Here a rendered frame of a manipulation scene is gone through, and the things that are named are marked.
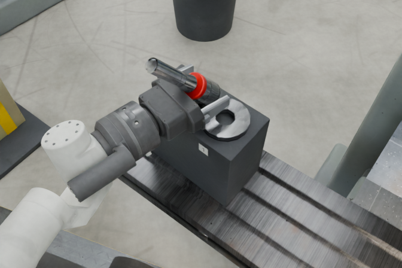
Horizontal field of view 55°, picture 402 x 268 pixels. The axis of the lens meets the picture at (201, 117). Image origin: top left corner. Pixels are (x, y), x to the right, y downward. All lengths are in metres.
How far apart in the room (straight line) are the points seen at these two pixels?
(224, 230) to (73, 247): 0.76
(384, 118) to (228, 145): 0.49
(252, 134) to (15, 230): 0.40
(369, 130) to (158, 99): 0.63
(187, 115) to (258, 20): 2.18
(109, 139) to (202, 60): 1.89
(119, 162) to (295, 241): 0.40
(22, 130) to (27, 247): 1.77
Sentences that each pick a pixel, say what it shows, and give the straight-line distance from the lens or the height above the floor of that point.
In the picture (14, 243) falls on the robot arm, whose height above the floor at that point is 1.26.
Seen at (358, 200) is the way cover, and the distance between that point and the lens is 0.97.
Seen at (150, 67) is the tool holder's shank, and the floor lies 1.31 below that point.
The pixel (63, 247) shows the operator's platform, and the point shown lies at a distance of 1.47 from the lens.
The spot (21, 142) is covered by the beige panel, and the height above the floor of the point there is 0.03.
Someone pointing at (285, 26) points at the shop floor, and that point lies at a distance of 2.75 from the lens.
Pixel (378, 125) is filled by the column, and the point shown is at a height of 0.93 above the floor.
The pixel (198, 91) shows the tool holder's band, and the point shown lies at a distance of 0.65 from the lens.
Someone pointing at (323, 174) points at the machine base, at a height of 0.20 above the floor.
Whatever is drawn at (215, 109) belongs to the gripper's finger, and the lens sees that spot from 0.65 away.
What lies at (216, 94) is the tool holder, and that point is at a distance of 0.68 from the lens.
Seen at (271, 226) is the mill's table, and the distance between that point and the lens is 0.82.
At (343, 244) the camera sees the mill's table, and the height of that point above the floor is 0.97.
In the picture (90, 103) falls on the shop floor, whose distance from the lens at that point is 2.31.
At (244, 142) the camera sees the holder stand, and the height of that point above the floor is 1.15.
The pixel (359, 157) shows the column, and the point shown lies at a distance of 1.19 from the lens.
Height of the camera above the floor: 1.72
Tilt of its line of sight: 53 degrees down
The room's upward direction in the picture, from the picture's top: straight up
